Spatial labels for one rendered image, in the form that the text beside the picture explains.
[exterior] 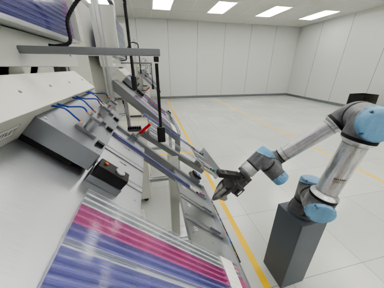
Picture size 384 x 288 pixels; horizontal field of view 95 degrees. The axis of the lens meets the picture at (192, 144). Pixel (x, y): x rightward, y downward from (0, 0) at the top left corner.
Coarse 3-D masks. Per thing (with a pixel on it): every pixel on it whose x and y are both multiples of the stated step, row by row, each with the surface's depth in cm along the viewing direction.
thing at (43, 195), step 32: (0, 160) 28; (32, 160) 32; (128, 160) 59; (0, 192) 25; (32, 192) 28; (64, 192) 32; (96, 192) 38; (128, 192) 46; (0, 224) 22; (32, 224) 25; (64, 224) 28; (0, 256) 20; (32, 256) 22
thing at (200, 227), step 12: (180, 192) 71; (192, 192) 80; (192, 204) 70; (204, 204) 80; (192, 216) 62; (204, 216) 70; (192, 228) 56; (204, 228) 62; (216, 228) 70; (192, 240) 51; (204, 240) 56; (216, 240) 62; (216, 252) 56
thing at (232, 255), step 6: (204, 186) 93; (204, 192) 90; (210, 204) 81; (210, 210) 79; (216, 216) 75; (216, 222) 73; (222, 228) 69; (222, 234) 67; (222, 240) 66; (228, 240) 64; (228, 246) 62; (228, 252) 61; (234, 252) 60; (234, 258) 58; (240, 264) 57; (240, 270) 55; (246, 282) 52
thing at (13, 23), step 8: (72, 0) 55; (0, 16) 28; (8, 16) 29; (72, 16) 56; (0, 24) 32; (8, 24) 32; (16, 24) 32; (24, 24) 33; (32, 24) 36; (72, 24) 57; (32, 32) 39; (40, 32) 39; (48, 32) 41; (80, 32) 59; (56, 40) 51; (64, 40) 51; (80, 40) 59
